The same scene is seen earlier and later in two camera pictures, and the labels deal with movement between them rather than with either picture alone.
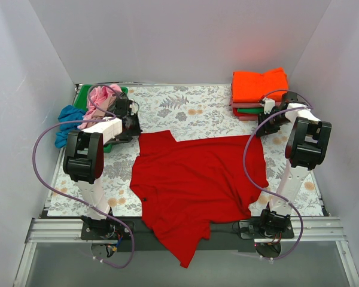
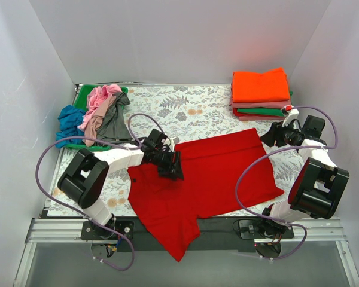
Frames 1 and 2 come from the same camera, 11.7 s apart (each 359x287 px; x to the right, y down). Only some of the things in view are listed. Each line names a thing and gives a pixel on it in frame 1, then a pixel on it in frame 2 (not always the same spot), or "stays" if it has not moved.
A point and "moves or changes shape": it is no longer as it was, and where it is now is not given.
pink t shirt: [99, 98] stays
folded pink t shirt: [236, 104] stays
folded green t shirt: [251, 110] stays
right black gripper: [265, 125] -> [279, 136]
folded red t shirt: [239, 114] stays
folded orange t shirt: [251, 86] stays
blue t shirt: [70, 113] stays
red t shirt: [184, 186] moves or changes shape
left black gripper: [131, 128] -> [172, 163]
